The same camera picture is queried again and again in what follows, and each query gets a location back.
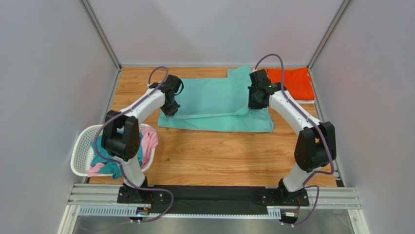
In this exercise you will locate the folded orange t-shirt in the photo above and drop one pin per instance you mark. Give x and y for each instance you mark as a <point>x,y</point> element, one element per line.
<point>298,83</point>

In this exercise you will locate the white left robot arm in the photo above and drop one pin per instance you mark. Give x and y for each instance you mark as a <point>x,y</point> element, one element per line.
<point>121,135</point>

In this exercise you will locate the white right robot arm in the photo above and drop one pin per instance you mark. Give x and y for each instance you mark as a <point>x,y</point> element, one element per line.
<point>316,142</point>

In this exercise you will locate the dark teal t-shirt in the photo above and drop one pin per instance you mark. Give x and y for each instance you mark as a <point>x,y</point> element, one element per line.
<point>103,166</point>

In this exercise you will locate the folded white t-shirt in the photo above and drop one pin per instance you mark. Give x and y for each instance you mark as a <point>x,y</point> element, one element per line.
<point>305,101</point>

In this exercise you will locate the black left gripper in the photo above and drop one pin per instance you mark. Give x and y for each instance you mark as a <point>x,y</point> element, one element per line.
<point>172,111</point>

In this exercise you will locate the aluminium frame post right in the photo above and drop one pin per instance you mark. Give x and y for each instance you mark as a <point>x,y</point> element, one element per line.
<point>341,11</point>

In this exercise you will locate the white perforated laundry basket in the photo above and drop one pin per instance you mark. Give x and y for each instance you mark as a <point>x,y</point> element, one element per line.
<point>83,153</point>

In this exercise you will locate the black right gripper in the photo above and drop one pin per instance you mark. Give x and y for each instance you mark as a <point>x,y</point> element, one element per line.
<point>255,104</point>

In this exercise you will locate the aluminium frame post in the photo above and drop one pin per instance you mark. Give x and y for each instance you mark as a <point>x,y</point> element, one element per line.
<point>88,8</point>
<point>341,11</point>

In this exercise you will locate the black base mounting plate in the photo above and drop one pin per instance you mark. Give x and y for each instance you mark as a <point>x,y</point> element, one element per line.
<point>222,200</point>

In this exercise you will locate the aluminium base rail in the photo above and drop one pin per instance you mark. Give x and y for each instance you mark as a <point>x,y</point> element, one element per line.
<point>101,200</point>

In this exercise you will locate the pink t-shirt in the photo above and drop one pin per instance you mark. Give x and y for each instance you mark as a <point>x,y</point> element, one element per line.
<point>145,154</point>

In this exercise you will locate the light teal t-shirt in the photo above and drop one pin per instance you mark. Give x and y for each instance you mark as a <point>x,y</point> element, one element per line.
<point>218,104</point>

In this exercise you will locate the aluminium frame post left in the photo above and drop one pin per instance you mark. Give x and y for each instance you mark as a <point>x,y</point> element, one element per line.
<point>88,8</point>

